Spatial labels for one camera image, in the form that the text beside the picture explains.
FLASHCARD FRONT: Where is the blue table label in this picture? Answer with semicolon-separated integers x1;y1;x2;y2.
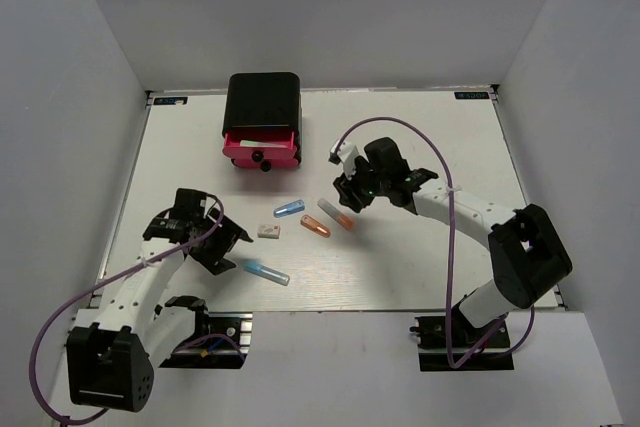
454;91;490;100
153;96;188;106

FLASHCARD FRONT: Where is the white staples box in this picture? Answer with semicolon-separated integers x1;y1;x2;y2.
257;224;281;239

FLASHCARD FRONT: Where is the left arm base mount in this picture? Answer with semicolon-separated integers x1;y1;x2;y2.
143;308;253;370

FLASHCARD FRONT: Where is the pink drawer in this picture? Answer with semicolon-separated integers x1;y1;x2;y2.
232;159;299;172
222;128;297;160
231;158;299;169

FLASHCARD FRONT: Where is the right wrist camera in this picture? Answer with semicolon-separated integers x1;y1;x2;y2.
329;140;359;166

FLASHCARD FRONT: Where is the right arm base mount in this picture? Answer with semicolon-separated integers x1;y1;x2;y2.
409;315;514;372

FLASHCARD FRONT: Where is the left blue table label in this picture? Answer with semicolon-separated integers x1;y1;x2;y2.
153;96;188;106

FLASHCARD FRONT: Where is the short blue correction tape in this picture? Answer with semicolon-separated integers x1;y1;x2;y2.
273;199;305;218

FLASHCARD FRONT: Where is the pink bottom drawer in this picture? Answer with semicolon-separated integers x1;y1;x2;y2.
232;159;299;172

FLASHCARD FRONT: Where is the orange highlighter pen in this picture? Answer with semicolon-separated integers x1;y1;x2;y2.
317;198;355;231

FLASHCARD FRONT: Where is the right blue table label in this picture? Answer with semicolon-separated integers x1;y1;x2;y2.
454;91;490;100

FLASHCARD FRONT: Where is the green highlighter pen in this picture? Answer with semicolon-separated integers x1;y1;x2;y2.
239;140;288;148

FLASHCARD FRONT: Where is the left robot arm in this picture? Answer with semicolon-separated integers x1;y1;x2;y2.
66;188;251;412

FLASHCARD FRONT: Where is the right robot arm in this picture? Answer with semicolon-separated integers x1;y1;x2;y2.
329;137;573;347

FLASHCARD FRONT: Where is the pink top drawer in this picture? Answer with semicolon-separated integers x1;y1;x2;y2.
222;128;297;160

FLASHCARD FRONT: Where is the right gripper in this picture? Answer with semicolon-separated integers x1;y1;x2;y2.
335;156;390;213

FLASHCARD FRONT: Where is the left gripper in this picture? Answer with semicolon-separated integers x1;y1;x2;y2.
190;207;252;275

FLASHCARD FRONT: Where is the short orange correction tape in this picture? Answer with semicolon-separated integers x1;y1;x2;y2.
300;215;331;238

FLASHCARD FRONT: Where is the black drawer cabinet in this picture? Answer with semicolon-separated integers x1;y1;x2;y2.
222;72;302;165

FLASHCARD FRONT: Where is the long blue highlighter pen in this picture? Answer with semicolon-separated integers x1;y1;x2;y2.
243;261;290;286

